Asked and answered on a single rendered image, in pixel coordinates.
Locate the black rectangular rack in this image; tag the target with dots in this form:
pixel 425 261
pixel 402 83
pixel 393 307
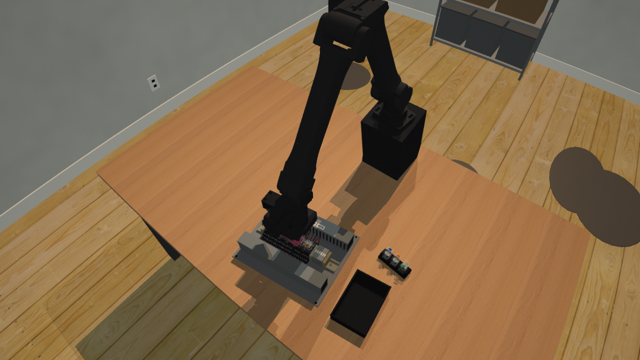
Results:
pixel 396 268

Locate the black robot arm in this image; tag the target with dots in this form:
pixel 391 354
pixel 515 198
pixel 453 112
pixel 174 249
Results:
pixel 360 25

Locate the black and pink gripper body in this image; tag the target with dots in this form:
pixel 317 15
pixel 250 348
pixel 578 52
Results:
pixel 301 226

